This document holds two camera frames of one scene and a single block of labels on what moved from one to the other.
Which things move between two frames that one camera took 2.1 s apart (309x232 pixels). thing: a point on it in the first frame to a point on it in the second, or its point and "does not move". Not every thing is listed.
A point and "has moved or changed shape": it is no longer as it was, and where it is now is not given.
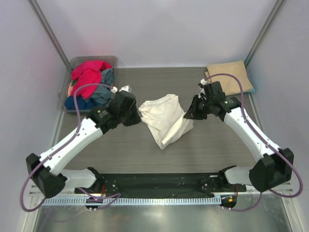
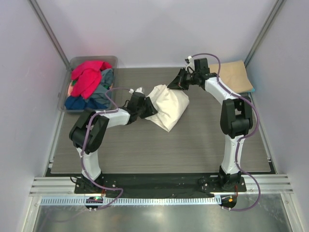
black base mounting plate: x=163 y=183 does not move
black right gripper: x=199 y=106 to x=182 y=79
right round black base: x=228 y=201 does not move
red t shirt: x=88 y=73 does not move
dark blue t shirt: x=82 y=103 does not move
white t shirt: x=165 y=120 has moved or changed shape
